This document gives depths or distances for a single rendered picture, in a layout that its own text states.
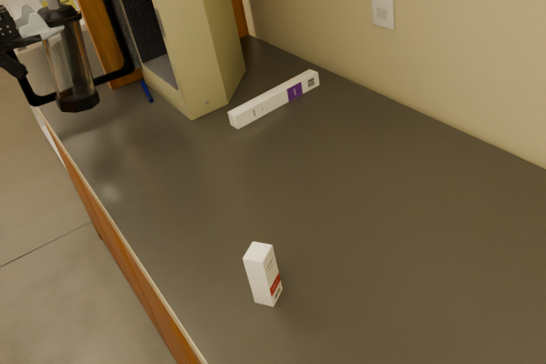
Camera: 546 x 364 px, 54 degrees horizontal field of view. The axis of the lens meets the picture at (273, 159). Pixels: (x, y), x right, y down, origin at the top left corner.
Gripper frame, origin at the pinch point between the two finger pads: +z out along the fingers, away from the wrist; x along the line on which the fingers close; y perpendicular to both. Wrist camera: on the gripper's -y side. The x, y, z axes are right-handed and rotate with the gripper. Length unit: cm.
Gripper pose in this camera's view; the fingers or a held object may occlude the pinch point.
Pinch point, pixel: (56, 25)
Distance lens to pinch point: 137.9
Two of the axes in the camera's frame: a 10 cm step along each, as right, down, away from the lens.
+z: 8.3, -4.1, 3.8
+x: -5.4, -4.0, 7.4
